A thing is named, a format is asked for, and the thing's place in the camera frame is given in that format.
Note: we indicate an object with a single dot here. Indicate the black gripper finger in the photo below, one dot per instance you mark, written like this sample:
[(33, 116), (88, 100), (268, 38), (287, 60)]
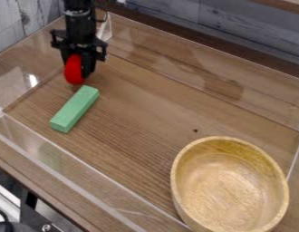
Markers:
[(88, 62), (65, 54)]

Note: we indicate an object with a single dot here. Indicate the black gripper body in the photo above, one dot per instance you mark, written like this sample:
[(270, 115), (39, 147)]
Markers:
[(80, 41)]

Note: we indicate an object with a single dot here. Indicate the red plush strawberry toy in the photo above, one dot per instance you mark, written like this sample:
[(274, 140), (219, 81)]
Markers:
[(73, 70)]

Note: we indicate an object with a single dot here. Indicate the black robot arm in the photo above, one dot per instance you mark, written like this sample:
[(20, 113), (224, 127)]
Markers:
[(80, 16)]

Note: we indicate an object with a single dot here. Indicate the green rectangular block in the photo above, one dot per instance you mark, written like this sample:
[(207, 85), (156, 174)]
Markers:
[(73, 109)]

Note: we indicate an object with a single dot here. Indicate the wooden oval bowl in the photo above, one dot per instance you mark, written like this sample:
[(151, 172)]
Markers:
[(228, 186)]

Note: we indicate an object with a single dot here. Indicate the clear acrylic corner bracket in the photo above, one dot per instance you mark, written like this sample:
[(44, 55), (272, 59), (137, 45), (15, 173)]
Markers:
[(104, 28)]

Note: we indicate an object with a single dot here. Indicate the clear acrylic enclosure wall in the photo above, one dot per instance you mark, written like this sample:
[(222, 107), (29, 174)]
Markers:
[(168, 92)]

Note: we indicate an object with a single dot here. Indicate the black metal table frame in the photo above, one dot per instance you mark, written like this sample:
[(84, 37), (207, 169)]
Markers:
[(40, 216)]

